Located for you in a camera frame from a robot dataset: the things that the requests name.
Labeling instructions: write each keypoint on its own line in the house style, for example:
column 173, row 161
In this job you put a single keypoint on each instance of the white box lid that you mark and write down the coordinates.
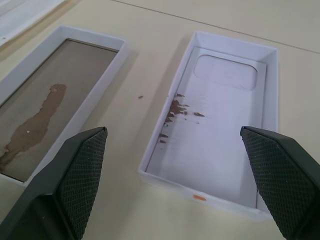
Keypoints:
column 42, row 110

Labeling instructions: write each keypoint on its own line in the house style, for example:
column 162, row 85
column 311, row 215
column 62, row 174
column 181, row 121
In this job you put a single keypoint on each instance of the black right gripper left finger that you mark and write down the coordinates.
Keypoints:
column 75, row 175

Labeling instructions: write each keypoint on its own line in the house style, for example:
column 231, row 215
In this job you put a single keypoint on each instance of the white box bottom tray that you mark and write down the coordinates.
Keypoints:
column 215, row 130

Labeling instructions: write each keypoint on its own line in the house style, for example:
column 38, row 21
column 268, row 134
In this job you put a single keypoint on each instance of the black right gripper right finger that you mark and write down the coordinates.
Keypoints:
column 280, row 175

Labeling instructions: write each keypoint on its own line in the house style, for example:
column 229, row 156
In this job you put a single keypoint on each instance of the white board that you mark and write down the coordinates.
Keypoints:
column 20, row 17

